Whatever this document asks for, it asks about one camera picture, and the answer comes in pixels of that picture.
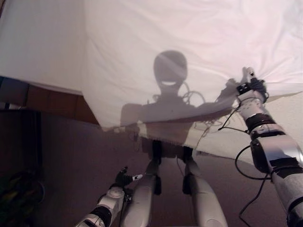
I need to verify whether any dark colourful bundle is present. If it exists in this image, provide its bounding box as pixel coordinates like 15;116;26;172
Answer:
0;170;46;227

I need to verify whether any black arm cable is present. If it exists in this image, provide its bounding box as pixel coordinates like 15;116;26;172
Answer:
217;104;273;227

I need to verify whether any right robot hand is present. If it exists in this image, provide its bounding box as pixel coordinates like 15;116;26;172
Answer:
241;67;268;101

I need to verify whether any brown wooden bed frame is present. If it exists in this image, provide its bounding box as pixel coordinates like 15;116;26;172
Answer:
25;82;100;126

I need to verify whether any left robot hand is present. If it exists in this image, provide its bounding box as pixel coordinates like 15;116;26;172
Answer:
115;166;143;189

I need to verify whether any white mattress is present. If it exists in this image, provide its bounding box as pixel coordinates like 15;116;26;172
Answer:
138;91;303;172

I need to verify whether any white bed sheet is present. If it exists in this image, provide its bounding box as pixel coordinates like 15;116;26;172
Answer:
0;0;303;133

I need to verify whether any dark cabinet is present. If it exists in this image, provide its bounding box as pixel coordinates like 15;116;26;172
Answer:
0;76;44;183

